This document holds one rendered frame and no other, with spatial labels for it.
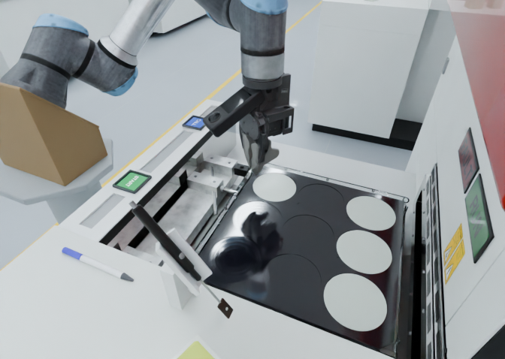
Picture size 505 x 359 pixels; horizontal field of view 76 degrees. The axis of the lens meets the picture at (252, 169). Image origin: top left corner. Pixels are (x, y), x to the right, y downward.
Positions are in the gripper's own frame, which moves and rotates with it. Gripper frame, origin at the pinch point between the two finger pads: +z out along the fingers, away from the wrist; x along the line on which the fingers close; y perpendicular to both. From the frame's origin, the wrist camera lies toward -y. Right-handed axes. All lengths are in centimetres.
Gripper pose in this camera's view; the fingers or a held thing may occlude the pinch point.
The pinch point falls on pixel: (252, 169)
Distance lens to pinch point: 68.4
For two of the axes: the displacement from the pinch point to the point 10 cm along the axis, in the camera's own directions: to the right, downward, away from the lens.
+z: 0.0, 8.1, 5.9
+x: -5.2, -5.0, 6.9
